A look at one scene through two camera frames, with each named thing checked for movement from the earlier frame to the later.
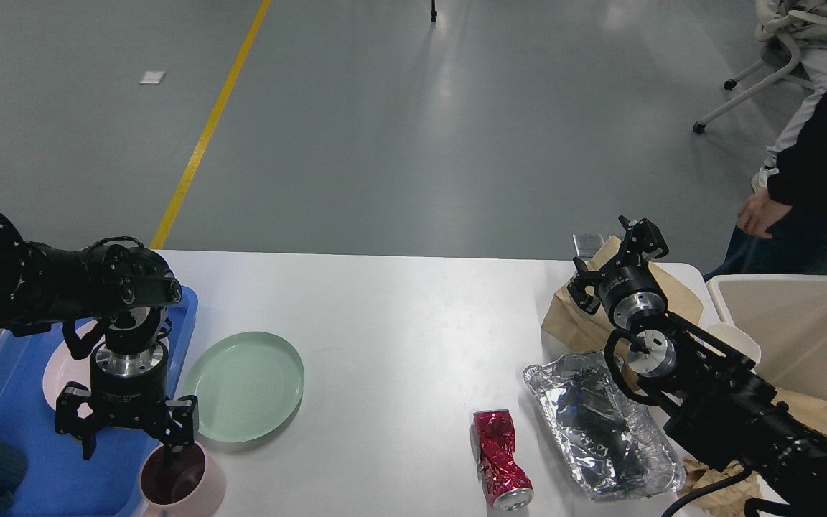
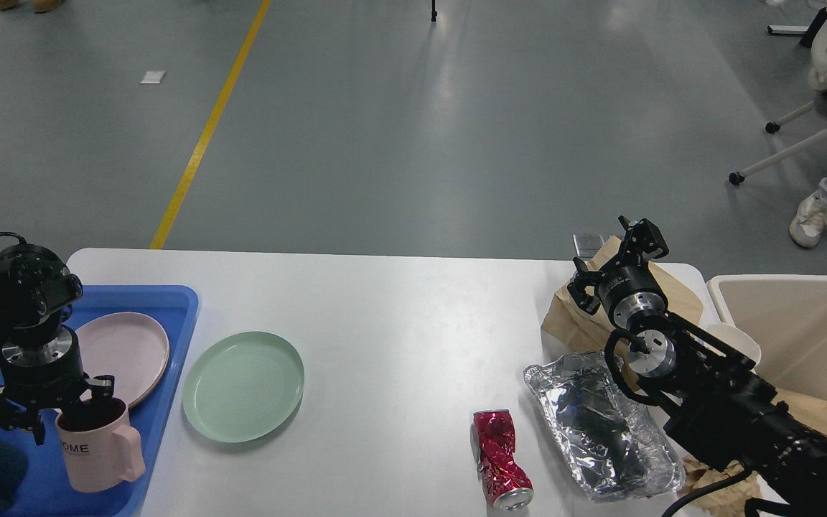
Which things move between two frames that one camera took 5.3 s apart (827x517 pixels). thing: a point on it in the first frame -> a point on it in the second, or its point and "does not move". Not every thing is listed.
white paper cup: (718, 324) does not move
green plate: (248, 385) does not move
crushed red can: (505, 478) does not move
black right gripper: (627, 286) does not move
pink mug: (192, 486) -> (103, 450)
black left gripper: (127, 391) -> (48, 375)
